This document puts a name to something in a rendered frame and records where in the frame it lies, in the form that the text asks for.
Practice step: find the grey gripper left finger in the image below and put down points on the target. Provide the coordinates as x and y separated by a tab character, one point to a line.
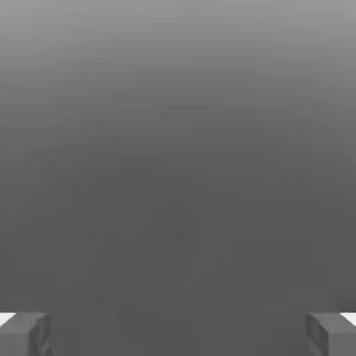
19	336

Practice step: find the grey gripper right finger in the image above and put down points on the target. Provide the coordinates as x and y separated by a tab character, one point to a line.
336	338

